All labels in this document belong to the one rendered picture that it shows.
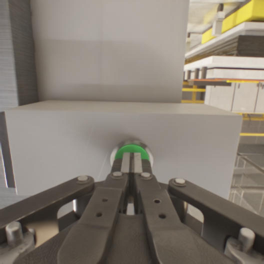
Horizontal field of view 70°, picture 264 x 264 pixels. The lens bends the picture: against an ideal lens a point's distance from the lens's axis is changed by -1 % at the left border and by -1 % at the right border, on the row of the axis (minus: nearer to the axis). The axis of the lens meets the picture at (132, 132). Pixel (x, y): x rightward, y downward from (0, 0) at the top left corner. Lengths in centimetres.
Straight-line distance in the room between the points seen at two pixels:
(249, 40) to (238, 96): 483
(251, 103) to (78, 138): 768
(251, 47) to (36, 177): 275
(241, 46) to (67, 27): 259
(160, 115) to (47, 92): 16
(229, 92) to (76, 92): 719
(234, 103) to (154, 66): 726
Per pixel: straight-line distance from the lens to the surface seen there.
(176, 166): 17
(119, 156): 16
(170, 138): 16
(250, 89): 770
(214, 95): 716
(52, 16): 27
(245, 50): 279
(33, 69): 26
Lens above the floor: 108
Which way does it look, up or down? 15 degrees up
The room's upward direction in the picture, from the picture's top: 179 degrees counter-clockwise
